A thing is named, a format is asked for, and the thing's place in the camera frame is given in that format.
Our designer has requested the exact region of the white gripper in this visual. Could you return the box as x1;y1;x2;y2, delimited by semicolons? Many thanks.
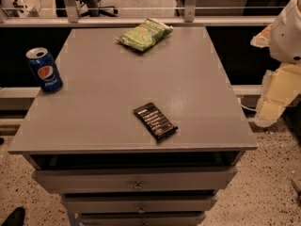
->
250;0;301;127

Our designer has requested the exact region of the blue pepsi can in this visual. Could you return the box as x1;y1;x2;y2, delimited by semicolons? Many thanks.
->
25;47;63;93

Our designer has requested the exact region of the green chip bag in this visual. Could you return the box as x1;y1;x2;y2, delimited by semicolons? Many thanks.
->
116;18;173;52

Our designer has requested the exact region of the black snack bar wrapper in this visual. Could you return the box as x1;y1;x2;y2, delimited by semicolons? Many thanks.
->
133;103;178;140

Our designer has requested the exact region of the grey drawer cabinet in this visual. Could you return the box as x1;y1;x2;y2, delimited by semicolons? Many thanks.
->
8;26;259;226

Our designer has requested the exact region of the middle grey drawer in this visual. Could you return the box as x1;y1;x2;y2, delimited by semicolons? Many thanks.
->
61;195;217;214

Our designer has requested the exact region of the grey drawer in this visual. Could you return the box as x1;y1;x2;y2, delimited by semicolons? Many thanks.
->
80;212;205;226
32;166;237;194
61;195;217;214

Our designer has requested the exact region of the grey metal railing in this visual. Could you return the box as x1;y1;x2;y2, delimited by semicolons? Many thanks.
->
0;0;284;27

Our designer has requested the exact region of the top grey drawer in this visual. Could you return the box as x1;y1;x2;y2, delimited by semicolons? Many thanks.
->
32;166;237;194

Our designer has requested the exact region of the bottom grey drawer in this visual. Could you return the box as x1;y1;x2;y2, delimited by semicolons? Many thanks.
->
80;212;205;226

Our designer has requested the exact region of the black shoe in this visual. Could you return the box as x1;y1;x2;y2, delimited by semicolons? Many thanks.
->
1;207;25;226

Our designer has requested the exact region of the white cable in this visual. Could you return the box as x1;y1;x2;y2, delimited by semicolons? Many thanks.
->
238;97;258;113

